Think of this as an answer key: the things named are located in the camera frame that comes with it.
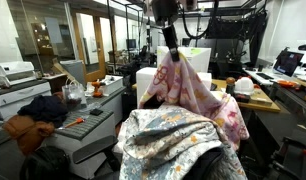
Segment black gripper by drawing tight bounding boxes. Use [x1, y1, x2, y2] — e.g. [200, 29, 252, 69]
[151, 0, 181, 63]

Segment pink patterned fleece blanket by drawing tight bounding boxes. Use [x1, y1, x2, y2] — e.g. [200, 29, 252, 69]
[137, 49, 251, 151]

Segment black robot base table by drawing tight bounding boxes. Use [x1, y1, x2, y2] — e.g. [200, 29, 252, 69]
[252, 108, 306, 180]

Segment blue floral quilt blanket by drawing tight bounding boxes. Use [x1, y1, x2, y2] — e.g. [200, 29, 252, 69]
[113, 104, 248, 180]

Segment small background monitor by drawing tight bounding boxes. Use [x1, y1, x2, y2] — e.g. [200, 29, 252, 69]
[181, 37, 193, 47]
[125, 38, 138, 51]

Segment white box green label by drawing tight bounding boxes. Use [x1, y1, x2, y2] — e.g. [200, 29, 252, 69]
[156, 45, 212, 74]

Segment large white cardboard box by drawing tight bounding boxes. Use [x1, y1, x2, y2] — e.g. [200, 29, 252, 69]
[136, 66, 213, 108]

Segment black equipment stack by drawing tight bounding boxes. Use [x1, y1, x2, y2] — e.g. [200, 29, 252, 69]
[196, 38, 250, 80]

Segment small white box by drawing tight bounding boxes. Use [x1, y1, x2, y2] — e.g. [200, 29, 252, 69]
[99, 74, 125, 97]

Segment dark bottle brown cap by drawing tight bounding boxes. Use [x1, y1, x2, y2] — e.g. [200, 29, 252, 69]
[225, 76, 236, 97]

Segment white hard hat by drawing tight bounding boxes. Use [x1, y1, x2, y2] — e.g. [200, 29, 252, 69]
[233, 76, 256, 96]

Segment black red battery pack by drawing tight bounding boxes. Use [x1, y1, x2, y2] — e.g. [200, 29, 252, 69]
[234, 93, 251, 104]

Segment grey topped white counter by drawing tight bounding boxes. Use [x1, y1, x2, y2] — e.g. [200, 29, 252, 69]
[85, 85, 128, 126]

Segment black keyboard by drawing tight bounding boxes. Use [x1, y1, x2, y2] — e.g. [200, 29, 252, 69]
[256, 71, 276, 81]

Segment grey trash bin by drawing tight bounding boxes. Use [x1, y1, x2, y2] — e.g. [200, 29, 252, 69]
[59, 59, 87, 87]

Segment small black flat device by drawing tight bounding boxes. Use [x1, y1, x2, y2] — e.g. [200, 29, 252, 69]
[89, 108, 104, 117]

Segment wooden table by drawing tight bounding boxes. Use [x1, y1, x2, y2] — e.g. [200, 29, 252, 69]
[211, 78, 281, 113]

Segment clear plastic bag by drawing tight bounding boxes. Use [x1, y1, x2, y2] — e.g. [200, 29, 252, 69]
[61, 78, 88, 111]

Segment brown cardboard sheet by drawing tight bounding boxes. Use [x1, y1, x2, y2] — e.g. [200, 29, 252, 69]
[51, 58, 73, 80]

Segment open laptop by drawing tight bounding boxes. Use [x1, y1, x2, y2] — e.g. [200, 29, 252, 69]
[272, 49, 305, 78]

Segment grey ribbed mat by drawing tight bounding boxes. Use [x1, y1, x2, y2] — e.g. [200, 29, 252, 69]
[54, 107, 115, 141]

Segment frosted window sheet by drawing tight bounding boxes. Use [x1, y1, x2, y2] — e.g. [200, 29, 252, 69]
[44, 16, 64, 45]

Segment orange hand tool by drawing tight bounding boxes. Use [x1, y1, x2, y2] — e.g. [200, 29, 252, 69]
[277, 79, 300, 90]

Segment black office chair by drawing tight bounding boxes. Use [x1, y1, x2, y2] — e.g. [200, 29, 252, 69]
[72, 94, 227, 180]

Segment grey office desk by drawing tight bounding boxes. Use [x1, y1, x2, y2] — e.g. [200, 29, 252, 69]
[246, 68, 306, 118]

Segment dark navy garment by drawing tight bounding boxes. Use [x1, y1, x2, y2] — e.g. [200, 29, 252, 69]
[17, 94, 69, 128]

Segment white low cabinet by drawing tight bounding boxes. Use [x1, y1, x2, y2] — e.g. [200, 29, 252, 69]
[42, 113, 118, 180]

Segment white drawer cabinet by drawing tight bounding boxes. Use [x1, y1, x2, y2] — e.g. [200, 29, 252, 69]
[0, 79, 53, 122]

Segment white printer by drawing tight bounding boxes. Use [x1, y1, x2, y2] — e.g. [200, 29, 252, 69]
[0, 60, 37, 88]

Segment brown jacket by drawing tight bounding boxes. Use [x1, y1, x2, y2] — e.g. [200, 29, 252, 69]
[2, 114, 56, 157]

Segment black backpack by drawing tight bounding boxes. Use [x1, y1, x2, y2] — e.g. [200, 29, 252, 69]
[19, 145, 72, 180]

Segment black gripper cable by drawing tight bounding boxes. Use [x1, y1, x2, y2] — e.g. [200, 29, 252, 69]
[180, 0, 221, 40]

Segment black metal cage frame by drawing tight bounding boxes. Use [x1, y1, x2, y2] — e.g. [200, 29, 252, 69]
[106, 0, 227, 73]

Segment wooden door frame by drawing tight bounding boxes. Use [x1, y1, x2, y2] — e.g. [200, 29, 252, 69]
[70, 8, 109, 83]

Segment orange cordless drill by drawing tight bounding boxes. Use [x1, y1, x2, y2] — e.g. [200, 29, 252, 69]
[91, 80, 106, 98]

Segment orange handled tool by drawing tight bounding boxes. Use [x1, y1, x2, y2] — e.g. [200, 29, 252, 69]
[58, 117, 86, 130]

